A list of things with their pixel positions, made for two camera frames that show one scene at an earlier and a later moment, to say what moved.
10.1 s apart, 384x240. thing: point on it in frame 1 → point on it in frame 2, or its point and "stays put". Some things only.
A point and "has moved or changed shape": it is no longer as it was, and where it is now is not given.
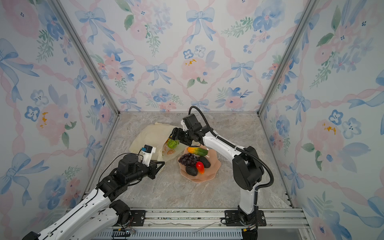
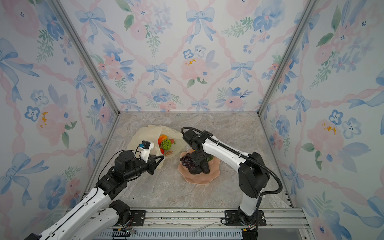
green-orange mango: x=197 y=151 has moved or changed shape
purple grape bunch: x=189 y=159 stays put
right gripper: x=179 y=135 → x=196 y=158
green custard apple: x=172 y=144 → x=166 y=144
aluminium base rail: x=282 y=223 stays put
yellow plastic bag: x=157 y=135 stays put
